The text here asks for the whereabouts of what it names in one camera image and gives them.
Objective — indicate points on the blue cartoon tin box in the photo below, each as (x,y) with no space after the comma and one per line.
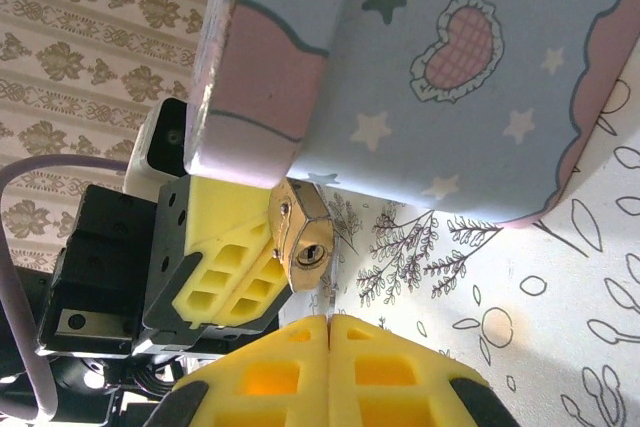
(425,137)

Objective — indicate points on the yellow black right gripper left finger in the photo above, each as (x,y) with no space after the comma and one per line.
(290,407)

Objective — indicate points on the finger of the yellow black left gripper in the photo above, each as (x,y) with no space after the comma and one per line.
(260,297)
(220,212)

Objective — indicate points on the brass padlock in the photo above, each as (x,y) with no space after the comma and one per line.
(305,252)

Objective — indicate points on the floral patterned table cover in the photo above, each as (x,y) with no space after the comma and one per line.
(550,322)

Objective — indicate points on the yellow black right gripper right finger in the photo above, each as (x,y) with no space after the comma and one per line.
(380,402)

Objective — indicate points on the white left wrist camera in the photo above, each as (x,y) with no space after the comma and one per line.
(160,142)

